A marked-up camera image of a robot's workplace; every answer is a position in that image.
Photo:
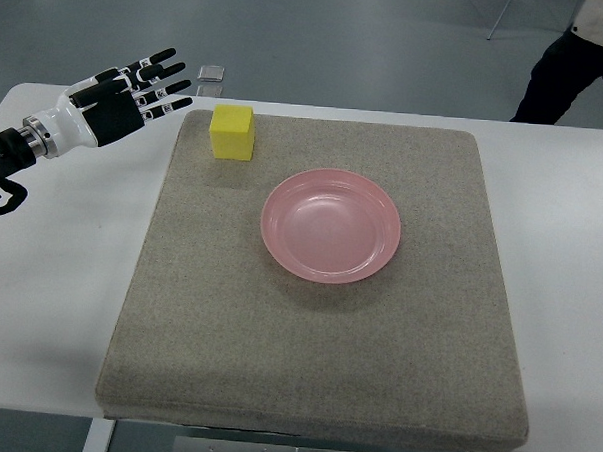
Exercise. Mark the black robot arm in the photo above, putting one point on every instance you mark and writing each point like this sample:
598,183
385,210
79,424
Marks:
16,154

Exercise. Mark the person in black trousers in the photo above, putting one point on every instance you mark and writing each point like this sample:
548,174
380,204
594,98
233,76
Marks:
566,68

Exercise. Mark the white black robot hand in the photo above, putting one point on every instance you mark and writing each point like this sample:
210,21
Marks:
107,107

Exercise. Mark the metal floor plate far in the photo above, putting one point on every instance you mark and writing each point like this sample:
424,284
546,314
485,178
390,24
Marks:
211,73

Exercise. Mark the metal chair leg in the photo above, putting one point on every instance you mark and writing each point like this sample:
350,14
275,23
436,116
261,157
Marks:
498,20

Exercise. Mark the metal floor plate near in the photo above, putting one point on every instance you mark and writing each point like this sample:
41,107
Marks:
209,90

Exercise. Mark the white table leg left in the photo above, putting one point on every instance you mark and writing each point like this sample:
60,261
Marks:
99,435

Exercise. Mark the yellow foam block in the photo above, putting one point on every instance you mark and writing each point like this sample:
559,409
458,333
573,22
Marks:
232,132

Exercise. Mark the beige fabric mat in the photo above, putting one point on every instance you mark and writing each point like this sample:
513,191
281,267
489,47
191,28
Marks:
214,332

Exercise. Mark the pink plastic plate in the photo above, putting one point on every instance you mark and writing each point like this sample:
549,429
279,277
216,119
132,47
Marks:
330,226

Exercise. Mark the metal floor plate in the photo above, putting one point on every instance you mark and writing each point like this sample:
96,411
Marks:
211,73
209,90

